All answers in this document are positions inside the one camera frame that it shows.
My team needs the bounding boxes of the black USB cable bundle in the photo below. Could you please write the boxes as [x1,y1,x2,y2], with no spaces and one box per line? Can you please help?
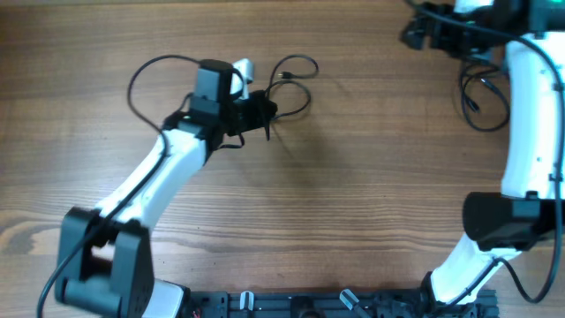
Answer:
[262,53,320,142]

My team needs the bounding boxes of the black USB cable long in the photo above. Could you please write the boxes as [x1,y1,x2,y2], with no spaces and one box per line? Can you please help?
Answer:
[457,60,510,133]

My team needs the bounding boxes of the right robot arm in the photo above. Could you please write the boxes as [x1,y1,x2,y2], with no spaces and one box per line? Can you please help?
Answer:
[401,0,564,317]

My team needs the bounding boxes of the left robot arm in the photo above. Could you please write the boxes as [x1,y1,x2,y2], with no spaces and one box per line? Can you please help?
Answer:
[44,58,276,317]

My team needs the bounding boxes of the left camera black cable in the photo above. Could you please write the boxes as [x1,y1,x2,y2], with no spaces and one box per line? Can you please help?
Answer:
[35,54,202,318]

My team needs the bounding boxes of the camera black cable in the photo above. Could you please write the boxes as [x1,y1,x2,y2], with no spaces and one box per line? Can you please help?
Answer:
[35,54,202,318]
[403,0,565,310]

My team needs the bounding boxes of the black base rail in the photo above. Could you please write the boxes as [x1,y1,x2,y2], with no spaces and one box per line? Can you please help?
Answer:
[183,290,500,318]

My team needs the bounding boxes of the right camera black cable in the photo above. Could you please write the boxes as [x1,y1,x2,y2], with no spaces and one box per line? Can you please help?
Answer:
[403,0,565,310]

